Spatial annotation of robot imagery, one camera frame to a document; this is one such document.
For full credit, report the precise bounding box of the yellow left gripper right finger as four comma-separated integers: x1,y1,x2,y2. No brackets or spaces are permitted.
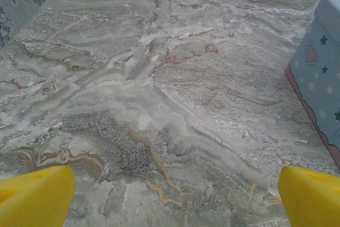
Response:
278,165,340,227

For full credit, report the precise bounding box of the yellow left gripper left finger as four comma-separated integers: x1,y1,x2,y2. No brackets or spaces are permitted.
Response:
0,165,77,227

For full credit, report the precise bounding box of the pastel blue cartoon tin box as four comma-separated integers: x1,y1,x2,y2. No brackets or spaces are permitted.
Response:
284,0,340,170

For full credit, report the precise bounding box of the floral print cloth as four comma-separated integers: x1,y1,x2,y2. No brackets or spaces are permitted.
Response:
0,0,58,49

